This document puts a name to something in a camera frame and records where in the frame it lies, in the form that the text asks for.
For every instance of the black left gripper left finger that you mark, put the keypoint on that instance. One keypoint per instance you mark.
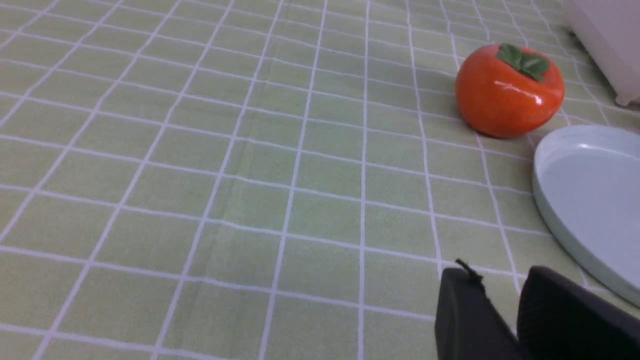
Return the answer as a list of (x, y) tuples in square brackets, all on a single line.
[(467, 325)]

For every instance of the white two-slot toaster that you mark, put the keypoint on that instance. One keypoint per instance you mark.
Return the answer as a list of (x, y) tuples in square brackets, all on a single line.
[(610, 32)]

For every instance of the orange persimmon with green leaf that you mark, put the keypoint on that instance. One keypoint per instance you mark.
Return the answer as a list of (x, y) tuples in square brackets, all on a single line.
[(504, 90)]

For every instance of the green checkered tablecloth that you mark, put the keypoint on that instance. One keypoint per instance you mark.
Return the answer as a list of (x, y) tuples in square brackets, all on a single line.
[(264, 179)]

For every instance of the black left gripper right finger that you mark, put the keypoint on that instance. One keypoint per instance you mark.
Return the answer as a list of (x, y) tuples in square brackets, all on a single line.
[(560, 320)]

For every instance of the light blue round plate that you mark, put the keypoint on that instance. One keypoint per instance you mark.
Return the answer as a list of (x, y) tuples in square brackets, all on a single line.
[(586, 185)]

